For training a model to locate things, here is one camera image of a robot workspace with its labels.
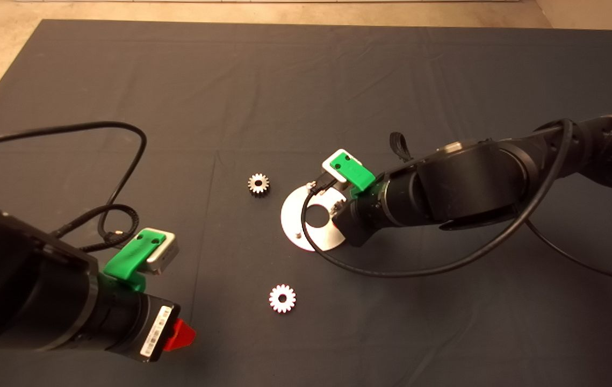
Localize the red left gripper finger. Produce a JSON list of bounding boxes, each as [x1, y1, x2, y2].
[[162, 318, 197, 353]]

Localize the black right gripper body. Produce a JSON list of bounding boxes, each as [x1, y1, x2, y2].
[[333, 198, 387, 248]]

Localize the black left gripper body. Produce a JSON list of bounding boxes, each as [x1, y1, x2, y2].
[[115, 295, 181, 363]]

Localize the small steel planetary gear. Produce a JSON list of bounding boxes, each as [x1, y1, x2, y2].
[[247, 174, 270, 197], [269, 284, 297, 314]]

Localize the round metal carrier plate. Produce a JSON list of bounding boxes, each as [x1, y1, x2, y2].
[[280, 183, 347, 252]]

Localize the dark grey table cloth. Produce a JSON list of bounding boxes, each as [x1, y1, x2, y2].
[[0, 20, 612, 387]]

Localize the green right camera mount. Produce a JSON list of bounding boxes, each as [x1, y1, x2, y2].
[[328, 152, 376, 199]]

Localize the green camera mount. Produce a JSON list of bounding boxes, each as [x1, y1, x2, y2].
[[328, 152, 376, 199], [103, 228, 165, 293]]

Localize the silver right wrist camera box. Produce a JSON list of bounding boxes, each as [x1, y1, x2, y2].
[[322, 149, 363, 189]]

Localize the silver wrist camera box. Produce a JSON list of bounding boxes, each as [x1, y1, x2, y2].
[[322, 149, 363, 189], [142, 231, 179, 276]]

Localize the green left camera mount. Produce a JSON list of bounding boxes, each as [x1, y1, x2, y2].
[[103, 228, 165, 293]]

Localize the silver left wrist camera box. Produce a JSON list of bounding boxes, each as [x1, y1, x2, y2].
[[142, 231, 179, 276]]

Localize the black cable strap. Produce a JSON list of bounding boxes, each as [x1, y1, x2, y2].
[[390, 132, 413, 163]]

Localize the thin braided black left cable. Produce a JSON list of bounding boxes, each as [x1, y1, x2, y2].
[[51, 203, 139, 253]]

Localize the smooth black left camera cable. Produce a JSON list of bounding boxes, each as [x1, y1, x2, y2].
[[0, 121, 148, 242]]

